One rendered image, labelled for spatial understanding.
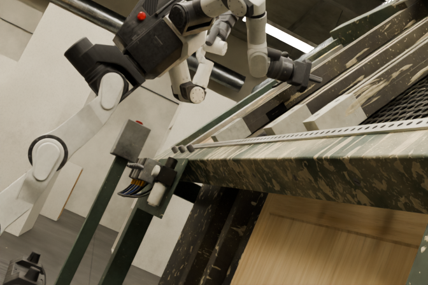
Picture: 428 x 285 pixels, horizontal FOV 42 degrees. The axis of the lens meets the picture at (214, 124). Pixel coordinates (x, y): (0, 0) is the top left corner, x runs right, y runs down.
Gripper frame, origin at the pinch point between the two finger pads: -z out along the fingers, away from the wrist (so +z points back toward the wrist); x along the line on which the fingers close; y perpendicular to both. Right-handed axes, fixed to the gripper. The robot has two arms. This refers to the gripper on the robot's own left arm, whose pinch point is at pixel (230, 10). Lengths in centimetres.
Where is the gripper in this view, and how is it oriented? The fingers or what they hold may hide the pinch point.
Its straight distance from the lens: 279.8
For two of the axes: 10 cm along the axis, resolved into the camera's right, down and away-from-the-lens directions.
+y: -4.8, -5.9, -6.5
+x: 7.9, 0.3, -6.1
